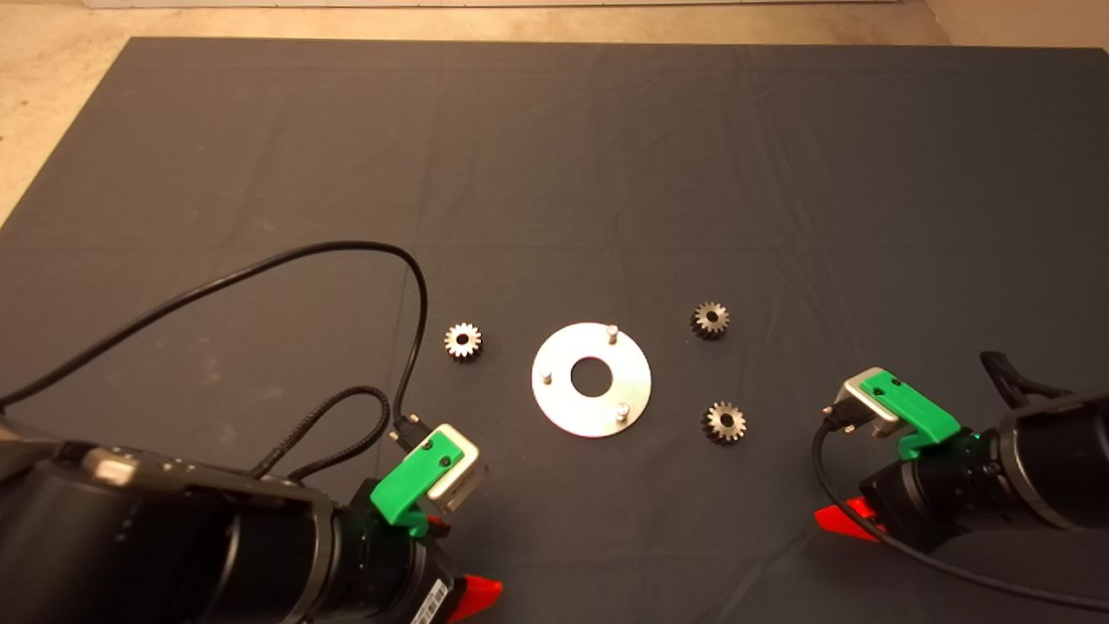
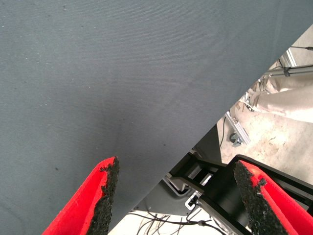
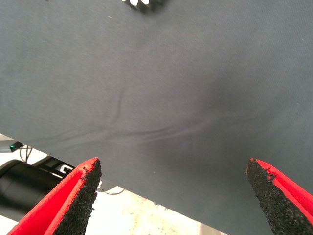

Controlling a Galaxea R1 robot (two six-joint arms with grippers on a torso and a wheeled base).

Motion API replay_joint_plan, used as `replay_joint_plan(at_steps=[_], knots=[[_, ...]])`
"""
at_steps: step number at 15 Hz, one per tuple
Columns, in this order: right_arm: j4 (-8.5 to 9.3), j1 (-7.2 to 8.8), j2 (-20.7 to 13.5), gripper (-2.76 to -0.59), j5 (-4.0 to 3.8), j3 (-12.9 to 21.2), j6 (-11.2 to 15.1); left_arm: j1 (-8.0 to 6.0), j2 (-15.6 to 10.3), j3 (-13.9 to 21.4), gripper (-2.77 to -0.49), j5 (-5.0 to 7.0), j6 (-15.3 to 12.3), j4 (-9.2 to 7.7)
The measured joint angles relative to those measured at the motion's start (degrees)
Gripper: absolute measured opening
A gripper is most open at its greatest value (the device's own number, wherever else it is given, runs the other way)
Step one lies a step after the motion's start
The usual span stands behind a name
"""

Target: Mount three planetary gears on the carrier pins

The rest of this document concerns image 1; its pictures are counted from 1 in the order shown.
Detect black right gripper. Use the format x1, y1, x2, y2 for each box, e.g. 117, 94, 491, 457
814, 431, 1006, 554

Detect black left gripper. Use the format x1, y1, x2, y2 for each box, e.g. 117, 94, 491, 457
334, 503, 504, 624

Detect small steel planetary gear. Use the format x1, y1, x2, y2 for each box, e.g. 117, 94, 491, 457
444, 322, 483, 361
691, 302, 730, 341
703, 401, 748, 445

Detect round metal carrier plate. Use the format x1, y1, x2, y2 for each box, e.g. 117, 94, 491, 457
531, 322, 652, 439

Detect dark grey table cloth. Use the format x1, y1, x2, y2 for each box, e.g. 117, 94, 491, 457
0, 36, 1109, 624

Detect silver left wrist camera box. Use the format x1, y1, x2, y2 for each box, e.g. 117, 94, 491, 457
425, 424, 489, 514

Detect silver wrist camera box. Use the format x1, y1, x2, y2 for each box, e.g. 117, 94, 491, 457
833, 368, 902, 437
425, 424, 489, 514

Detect green left camera mount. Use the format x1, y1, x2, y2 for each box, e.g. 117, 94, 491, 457
370, 431, 469, 538

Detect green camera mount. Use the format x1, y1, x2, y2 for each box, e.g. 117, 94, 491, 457
862, 368, 963, 460
370, 431, 469, 538

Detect smooth black right camera cable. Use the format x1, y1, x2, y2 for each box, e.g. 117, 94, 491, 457
812, 406, 1109, 612

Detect smooth black camera cable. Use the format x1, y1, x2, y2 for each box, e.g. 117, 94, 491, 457
812, 406, 1109, 612
0, 241, 434, 452

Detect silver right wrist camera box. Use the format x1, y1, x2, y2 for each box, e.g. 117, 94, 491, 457
833, 368, 902, 437

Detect green right camera mount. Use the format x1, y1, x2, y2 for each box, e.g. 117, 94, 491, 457
862, 368, 963, 460

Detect smooth black left camera cable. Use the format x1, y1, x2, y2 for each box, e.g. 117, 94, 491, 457
0, 241, 434, 452

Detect black braided cable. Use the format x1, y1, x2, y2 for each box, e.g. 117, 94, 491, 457
251, 386, 391, 482
979, 351, 1075, 408

